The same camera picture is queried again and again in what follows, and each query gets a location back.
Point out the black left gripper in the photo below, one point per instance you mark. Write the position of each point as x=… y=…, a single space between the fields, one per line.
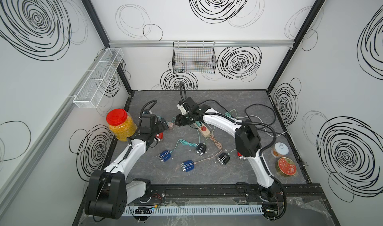
x=161 y=128

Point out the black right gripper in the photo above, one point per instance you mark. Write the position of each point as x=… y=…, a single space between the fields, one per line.
x=179 y=119

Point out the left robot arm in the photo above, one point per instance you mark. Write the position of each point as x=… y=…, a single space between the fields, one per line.
x=108 y=192

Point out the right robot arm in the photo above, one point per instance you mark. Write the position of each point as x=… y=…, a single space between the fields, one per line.
x=245 y=133

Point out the beige power strip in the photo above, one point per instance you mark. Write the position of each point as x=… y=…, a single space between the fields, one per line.
x=203 y=130

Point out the clear jar of yellow flakes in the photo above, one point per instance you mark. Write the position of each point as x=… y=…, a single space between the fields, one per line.
x=121 y=124

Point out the white lidded container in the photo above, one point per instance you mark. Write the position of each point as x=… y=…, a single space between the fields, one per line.
x=279 y=150

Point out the red round tin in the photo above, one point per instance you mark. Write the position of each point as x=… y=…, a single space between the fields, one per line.
x=285 y=167

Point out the black wire basket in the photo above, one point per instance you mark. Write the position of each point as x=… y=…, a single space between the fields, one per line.
x=194 y=60

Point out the white wire shelf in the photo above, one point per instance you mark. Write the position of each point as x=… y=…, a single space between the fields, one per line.
x=99 y=78

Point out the white slotted cable duct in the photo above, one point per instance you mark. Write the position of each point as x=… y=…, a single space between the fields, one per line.
x=194 y=210

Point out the aluminium wall rail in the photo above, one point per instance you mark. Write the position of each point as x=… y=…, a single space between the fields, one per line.
x=202 y=43

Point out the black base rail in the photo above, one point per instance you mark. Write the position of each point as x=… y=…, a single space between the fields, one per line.
x=251 y=193

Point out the black corner frame post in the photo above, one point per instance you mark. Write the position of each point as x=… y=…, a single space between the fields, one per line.
x=104 y=39

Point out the right black corner post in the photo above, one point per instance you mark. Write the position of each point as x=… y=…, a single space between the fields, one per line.
x=298 y=39

